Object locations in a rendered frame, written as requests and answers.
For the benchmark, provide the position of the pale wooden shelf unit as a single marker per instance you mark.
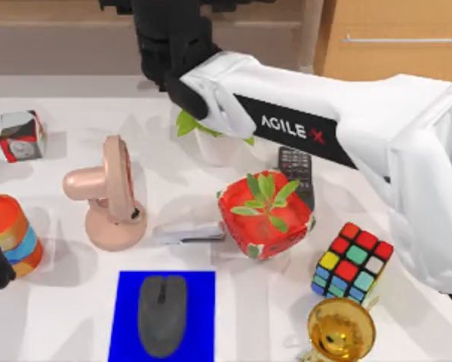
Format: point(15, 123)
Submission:
point(59, 41)

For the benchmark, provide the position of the white pot with green plant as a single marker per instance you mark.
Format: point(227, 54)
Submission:
point(214, 149)

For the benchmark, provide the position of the red black grey printed box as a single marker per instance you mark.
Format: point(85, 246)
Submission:
point(20, 137)

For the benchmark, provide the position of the black remote control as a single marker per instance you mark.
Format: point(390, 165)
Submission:
point(294, 166)

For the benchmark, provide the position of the pink desk fan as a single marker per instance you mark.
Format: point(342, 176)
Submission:
point(112, 222)

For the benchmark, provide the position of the white stapler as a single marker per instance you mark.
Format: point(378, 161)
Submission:
point(188, 233)

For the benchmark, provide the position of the wooden cupboard door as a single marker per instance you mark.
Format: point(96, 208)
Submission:
point(391, 19)

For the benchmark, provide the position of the red pot with green plant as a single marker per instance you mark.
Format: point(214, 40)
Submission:
point(263, 234)

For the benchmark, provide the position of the orange and blue striped cup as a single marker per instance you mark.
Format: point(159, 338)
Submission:
point(16, 241)

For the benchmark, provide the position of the grey computer mouse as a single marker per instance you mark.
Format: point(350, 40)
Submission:
point(162, 320)

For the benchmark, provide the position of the multicoloured puzzle cube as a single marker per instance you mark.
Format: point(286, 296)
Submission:
point(348, 264)

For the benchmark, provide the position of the blue mouse mat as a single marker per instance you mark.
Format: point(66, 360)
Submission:
point(123, 320)

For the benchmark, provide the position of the gold trophy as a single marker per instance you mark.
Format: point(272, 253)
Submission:
point(339, 332)

